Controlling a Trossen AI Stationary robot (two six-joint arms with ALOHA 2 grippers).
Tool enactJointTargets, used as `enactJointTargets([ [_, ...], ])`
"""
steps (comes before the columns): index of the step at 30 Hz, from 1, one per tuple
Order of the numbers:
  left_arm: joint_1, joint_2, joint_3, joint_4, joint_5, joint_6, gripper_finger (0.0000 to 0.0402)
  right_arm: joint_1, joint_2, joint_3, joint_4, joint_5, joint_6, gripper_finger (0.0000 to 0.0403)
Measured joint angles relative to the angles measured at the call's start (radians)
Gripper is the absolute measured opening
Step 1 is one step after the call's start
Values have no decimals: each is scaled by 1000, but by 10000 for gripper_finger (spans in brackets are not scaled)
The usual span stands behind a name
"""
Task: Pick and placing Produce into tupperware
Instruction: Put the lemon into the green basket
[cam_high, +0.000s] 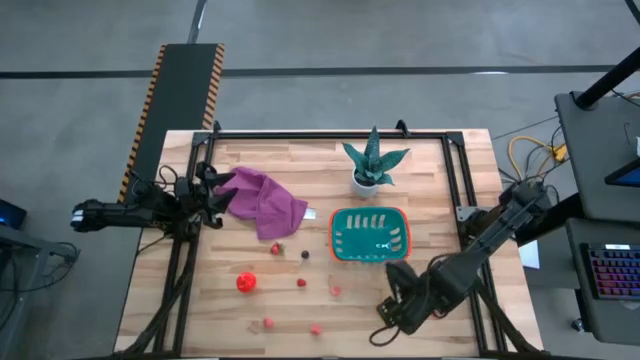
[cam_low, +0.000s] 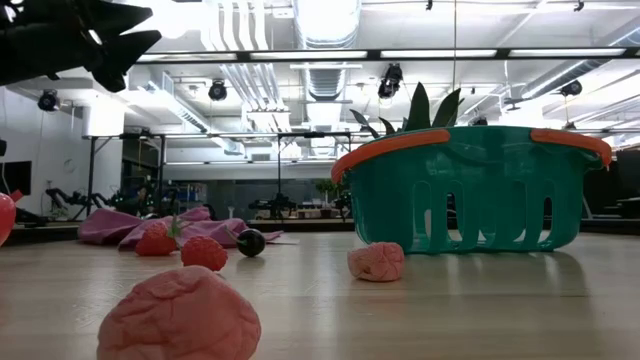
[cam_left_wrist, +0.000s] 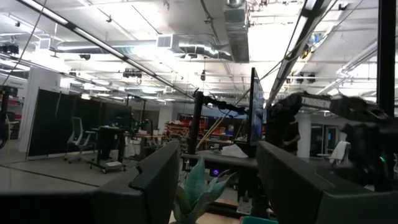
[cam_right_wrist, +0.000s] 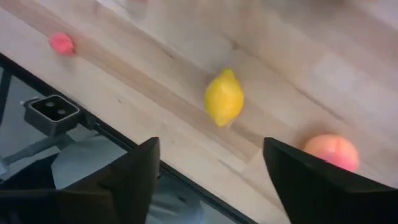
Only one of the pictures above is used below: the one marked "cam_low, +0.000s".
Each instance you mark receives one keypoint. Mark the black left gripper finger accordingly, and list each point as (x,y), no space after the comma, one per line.
(120,17)
(125,52)

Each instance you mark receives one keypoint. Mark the red toy tomato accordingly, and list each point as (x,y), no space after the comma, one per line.
(6,217)

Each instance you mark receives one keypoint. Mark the red toy strawberry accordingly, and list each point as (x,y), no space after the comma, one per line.
(156,241)

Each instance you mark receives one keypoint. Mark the red toy raspberry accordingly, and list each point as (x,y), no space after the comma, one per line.
(204,252)

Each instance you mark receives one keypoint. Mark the dark plum toy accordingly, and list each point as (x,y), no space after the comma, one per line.
(251,242)

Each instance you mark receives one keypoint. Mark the pink wrinkled lump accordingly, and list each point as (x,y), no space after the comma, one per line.
(377,262)
(180,315)

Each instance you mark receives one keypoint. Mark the black background robot arm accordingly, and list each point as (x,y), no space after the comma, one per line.
(75,198)

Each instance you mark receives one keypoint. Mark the black ceiling spotlight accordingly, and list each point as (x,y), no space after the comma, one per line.
(390,80)
(217,91)
(571,88)
(48,101)

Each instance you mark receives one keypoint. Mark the purple cloth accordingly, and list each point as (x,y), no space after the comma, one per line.
(107,226)

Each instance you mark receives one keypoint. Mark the black background stand frame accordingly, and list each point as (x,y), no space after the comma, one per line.
(161,170)
(279,165)

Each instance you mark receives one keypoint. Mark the dark wall monitor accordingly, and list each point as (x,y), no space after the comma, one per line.
(15,177)

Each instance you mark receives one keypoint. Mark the silver ventilation duct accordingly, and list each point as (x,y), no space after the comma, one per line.
(326,80)

